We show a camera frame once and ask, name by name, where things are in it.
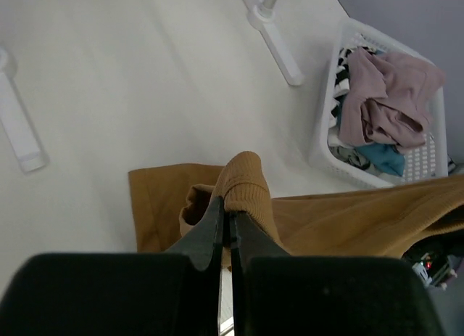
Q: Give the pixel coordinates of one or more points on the brown tank top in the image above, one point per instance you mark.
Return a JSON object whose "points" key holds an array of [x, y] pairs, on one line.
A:
{"points": [[167, 202]]}

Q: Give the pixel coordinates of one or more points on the pink tank top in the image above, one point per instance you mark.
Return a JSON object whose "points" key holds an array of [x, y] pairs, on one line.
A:
{"points": [[387, 99]]}

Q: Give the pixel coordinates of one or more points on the white plastic laundry basket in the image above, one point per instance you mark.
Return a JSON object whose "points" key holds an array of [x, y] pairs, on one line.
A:
{"points": [[421, 163]]}

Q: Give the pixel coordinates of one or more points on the blue tank top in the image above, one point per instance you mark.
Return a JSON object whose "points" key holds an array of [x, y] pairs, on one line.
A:
{"points": [[384, 157]]}

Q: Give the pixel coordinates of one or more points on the black white striped tank top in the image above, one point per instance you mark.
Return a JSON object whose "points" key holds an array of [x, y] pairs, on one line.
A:
{"points": [[341, 84]]}

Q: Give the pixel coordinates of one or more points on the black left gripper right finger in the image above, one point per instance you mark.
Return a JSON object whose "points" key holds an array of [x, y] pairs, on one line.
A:
{"points": [[275, 293]]}

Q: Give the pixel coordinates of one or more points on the grey tank top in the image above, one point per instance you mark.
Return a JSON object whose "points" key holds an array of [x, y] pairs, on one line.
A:
{"points": [[350, 156]]}

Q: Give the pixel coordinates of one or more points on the white clothes rack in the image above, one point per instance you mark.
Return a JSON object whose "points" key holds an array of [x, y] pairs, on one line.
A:
{"points": [[24, 140]]}

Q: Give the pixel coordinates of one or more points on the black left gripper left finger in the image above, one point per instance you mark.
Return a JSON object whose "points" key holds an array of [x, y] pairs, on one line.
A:
{"points": [[176, 292]]}

